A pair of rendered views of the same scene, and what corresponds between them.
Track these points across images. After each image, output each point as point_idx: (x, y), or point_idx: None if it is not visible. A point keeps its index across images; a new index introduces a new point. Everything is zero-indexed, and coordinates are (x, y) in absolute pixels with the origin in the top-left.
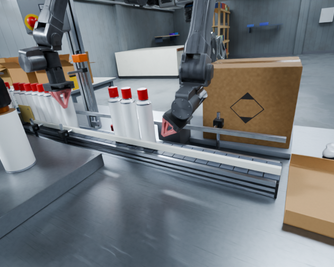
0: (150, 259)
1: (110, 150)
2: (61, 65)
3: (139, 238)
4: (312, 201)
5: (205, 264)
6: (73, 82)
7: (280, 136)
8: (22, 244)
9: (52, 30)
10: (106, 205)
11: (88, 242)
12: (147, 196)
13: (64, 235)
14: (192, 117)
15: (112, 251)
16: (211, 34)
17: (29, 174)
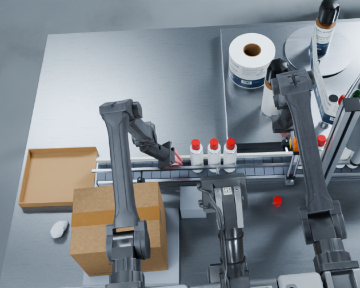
0: (148, 111)
1: None
2: (282, 116)
3: (159, 115)
4: (82, 170)
5: None
6: (272, 130)
7: (95, 171)
8: (209, 90)
9: (276, 95)
10: (190, 122)
11: (180, 104)
12: (172, 137)
13: (194, 101)
14: (158, 166)
15: (166, 106)
16: None
17: (252, 106)
